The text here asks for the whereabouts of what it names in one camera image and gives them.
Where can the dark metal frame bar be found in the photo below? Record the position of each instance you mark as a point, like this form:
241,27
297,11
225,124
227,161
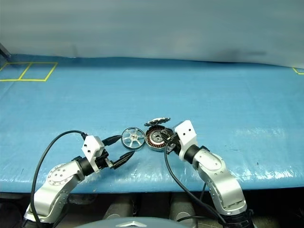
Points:
4,51

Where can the yellow tape corner mark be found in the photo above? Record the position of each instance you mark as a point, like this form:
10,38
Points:
297,71

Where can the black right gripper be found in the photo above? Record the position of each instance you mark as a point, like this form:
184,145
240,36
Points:
173,142

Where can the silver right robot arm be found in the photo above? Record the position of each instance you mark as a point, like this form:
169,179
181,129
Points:
221,180

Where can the dark rounded shape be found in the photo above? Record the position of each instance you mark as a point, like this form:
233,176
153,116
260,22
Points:
183,206
118,206

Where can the round silver motor lid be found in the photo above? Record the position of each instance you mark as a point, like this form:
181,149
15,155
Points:
157,121

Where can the grey robot chest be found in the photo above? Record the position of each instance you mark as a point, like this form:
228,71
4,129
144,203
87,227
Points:
135,224

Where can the motor housing with copper stator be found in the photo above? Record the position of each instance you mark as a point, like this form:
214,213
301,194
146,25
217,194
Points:
154,140

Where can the silver spoked rotor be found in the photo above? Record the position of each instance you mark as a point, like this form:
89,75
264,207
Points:
133,138

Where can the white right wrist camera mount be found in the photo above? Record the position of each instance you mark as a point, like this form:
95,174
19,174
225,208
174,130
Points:
186,137

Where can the yellow tape double square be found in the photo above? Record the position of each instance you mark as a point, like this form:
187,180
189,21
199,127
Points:
35,79

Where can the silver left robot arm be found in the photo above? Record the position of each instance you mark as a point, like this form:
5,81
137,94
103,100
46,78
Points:
58,180

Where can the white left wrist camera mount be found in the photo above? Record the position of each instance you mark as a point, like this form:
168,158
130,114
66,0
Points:
93,148

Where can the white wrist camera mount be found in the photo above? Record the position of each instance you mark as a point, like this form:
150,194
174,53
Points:
186,137
93,148

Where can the blue table cover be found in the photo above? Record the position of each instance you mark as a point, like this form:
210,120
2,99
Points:
152,99

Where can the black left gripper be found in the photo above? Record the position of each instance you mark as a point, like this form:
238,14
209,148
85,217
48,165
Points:
102,162

